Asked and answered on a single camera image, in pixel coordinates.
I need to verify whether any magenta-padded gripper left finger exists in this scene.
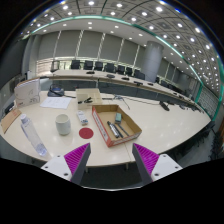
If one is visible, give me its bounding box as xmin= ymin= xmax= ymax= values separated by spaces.
xmin=40 ymin=142 xmax=92 ymax=186

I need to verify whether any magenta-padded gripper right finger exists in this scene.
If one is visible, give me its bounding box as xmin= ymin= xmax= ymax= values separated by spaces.
xmin=131 ymin=142 xmax=184 ymax=186

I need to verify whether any clear plastic water bottle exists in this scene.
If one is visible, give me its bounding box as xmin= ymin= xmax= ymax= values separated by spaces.
xmin=19 ymin=113 xmax=49 ymax=158

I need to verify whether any flat round red coaster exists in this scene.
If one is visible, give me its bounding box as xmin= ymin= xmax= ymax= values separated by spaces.
xmin=78 ymin=127 xmax=95 ymax=140

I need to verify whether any white ceramic cup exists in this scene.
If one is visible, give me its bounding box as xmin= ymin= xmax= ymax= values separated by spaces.
xmin=54 ymin=113 xmax=72 ymax=136

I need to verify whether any black marker pen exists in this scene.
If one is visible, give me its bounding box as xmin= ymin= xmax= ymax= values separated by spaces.
xmin=106 ymin=120 xmax=120 ymax=139
xmin=114 ymin=123 xmax=130 ymax=137

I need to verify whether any small white packet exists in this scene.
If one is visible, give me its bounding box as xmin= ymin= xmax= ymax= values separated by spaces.
xmin=75 ymin=109 xmax=89 ymax=126

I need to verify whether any open cardboard box, red side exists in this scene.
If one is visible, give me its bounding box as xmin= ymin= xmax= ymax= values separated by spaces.
xmin=91 ymin=103 xmax=143 ymax=148

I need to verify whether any green whiteboard eraser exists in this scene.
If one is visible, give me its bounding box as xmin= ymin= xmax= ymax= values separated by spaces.
xmin=114 ymin=112 xmax=123 ymax=124

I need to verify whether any black table microphone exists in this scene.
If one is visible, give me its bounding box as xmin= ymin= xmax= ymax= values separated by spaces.
xmin=159 ymin=100 xmax=171 ymax=112

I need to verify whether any black clip in small box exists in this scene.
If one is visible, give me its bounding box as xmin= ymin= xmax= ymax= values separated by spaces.
xmin=77 ymin=96 xmax=94 ymax=105

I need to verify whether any white paper sheet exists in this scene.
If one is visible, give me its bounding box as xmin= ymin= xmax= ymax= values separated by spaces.
xmin=39 ymin=96 xmax=73 ymax=110

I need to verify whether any small tan cardboard box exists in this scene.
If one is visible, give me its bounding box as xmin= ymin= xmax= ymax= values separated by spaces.
xmin=75 ymin=87 xmax=104 ymax=108

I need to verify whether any flat brown cardboard piece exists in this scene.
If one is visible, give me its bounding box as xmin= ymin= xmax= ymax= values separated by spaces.
xmin=0 ymin=108 xmax=22 ymax=134

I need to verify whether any white printed cardboard box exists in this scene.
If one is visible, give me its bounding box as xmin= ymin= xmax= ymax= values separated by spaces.
xmin=13 ymin=77 xmax=42 ymax=109

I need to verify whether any black box-shaped device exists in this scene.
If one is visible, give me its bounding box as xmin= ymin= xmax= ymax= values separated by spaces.
xmin=3 ymin=101 xmax=16 ymax=115

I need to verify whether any row of black office chairs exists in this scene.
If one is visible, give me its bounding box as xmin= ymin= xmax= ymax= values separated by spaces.
xmin=69 ymin=59 xmax=147 ymax=81

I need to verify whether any group of ceiling lights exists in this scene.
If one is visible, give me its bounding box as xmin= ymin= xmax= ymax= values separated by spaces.
xmin=19 ymin=0 xmax=224 ymax=91

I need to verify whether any small microphone stand with cable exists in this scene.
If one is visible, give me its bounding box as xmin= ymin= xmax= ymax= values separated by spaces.
xmin=113 ymin=94 xmax=132 ymax=111

